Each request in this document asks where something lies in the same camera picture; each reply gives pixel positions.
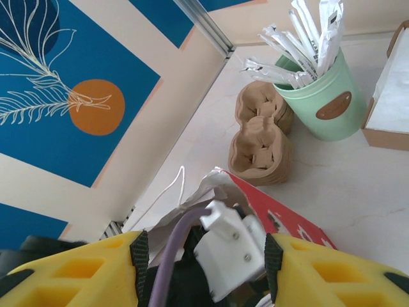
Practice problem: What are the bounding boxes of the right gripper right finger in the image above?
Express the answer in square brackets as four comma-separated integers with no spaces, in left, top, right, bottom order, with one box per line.
[264,232,409,307]

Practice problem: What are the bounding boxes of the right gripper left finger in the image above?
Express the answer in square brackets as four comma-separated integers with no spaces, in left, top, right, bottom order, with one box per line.
[0,230,150,307]

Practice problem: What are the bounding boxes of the red and white paper bag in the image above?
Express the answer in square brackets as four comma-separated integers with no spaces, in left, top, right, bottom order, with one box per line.
[123,165,339,307]

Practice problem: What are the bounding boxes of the brown pulp cup carrier stack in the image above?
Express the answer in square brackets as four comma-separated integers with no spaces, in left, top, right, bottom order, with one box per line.
[227,81,295,187]

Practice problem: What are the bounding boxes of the white napkins on brown tray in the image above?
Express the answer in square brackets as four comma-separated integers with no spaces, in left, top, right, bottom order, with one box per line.
[360,19,409,151]

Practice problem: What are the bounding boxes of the mint green holder cup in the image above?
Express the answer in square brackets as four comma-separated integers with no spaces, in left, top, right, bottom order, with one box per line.
[271,47,368,142]

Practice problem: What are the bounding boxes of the stack of white napkins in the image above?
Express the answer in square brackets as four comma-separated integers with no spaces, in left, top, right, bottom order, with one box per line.
[364,28,409,134]

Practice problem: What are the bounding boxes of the white wrapped straw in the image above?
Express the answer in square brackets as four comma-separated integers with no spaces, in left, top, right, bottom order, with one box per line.
[240,56,309,88]
[258,24,319,86]
[317,0,345,77]
[287,0,320,67]

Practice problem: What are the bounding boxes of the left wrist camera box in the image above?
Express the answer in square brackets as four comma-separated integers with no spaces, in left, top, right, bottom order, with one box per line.
[194,200,266,303]

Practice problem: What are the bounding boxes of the aluminium frame post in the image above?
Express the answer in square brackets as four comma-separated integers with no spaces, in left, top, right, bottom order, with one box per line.
[172,0,238,61]

